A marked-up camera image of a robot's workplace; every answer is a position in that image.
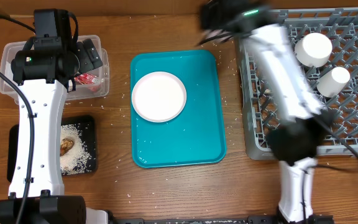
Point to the clear plastic bin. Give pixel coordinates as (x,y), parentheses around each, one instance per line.
(99,88)

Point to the brown nut cluster snack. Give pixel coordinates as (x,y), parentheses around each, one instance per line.
(65,146)

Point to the grey dishwasher rack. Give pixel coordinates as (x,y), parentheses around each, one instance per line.
(260,115)

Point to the pink white bowl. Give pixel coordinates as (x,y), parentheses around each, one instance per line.
(313,50)

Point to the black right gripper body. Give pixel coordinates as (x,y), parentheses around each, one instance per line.
(211,17)

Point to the large white plate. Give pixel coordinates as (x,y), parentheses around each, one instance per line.
(159,97)

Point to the teal serving tray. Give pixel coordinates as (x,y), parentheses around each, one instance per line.
(197,134)

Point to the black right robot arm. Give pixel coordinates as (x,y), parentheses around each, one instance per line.
(303,120)

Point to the black plastic tray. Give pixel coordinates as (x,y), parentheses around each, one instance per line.
(86,124)

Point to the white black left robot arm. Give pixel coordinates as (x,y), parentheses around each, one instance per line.
(42,71)

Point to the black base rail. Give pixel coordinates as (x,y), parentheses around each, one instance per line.
(255,219)

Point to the red snack wrapper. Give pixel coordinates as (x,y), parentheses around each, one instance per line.
(86,79)

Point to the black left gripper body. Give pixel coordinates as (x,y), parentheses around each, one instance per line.
(86,60)

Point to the white cup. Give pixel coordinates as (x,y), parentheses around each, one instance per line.
(332,83)

